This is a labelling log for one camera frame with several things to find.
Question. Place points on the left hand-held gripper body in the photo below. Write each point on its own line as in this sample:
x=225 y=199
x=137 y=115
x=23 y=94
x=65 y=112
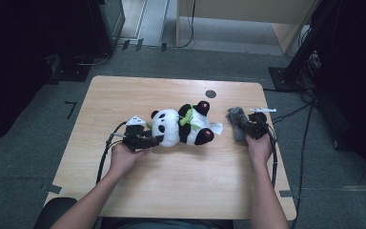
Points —
x=133 y=136

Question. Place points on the dark round table grommet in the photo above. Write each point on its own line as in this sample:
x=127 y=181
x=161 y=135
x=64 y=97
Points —
x=210 y=94

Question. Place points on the person's right hand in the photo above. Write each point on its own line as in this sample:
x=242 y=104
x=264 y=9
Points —
x=260 y=149

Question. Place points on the panda plush toy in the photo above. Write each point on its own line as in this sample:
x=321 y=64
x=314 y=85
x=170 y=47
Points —
x=174 y=127

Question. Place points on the black floor base plate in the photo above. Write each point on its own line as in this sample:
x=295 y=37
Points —
x=71 y=71

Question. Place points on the black metal stand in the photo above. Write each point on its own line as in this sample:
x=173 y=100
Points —
x=298 y=57

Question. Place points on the person's dark clothing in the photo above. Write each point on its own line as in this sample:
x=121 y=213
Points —
x=171 y=225

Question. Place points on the black tape corner mark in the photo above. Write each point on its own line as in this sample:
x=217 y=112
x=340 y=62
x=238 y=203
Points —
x=71 y=108

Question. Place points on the person's left hand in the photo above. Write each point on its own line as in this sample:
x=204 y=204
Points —
x=124 y=159

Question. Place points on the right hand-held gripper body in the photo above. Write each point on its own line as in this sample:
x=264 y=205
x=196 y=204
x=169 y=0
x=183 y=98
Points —
x=259 y=127

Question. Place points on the grey fluffy cloth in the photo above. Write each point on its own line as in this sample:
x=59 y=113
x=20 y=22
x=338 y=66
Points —
x=236 y=122

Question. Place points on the dark cabinet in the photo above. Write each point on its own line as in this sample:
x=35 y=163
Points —
x=108 y=22

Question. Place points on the light wooden furniture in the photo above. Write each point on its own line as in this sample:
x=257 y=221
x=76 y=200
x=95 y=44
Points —
x=235 y=11

